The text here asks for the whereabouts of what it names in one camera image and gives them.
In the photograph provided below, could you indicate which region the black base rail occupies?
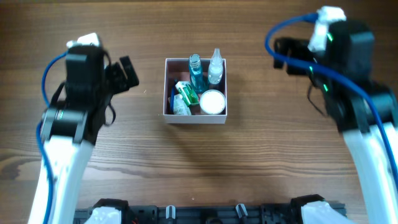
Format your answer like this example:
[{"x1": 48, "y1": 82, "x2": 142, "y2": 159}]
[{"x1": 74, "y1": 203, "x2": 348, "y2": 224}]

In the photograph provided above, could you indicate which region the clear pump sanitizer bottle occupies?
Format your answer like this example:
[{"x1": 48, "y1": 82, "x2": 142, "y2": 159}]
[{"x1": 208, "y1": 48, "x2": 224, "y2": 85}]

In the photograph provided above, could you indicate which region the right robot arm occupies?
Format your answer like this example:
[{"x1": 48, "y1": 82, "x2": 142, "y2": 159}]
[{"x1": 264, "y1": 14, "x2": 397, "y2": 223}]

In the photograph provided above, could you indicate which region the left blue cable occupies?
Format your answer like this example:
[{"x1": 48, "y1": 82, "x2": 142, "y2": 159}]
[{"x1": 35, "y1": 51, "x2": 69, "y2": 224}]

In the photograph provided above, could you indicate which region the white green soap box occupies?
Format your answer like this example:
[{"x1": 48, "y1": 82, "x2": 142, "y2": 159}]
[{"x1": 174, "y1": 94, "x2": 192, "y2": 116}]

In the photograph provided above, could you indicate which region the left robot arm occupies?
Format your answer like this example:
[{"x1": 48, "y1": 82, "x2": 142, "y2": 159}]
[{"x1": 28, "y1": 45, "x2": 139, "y2": 223}]

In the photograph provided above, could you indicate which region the blue mouthwash bottle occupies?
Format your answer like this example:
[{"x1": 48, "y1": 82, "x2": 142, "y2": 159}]
[{"x1": 188, "y1": 54, "x2": 207, "y2": 94}]

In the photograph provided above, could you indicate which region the pink open cardboard box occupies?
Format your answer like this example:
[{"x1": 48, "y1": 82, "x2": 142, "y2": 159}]
[{"x1": 161, "y1": 58, "x2": 228, "y2": 124}]

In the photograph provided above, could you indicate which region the white cotton bud tub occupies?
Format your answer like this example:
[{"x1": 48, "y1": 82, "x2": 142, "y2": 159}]
[{"x1": 200, "y1": 90, "x2": 226, "y2": 115}]

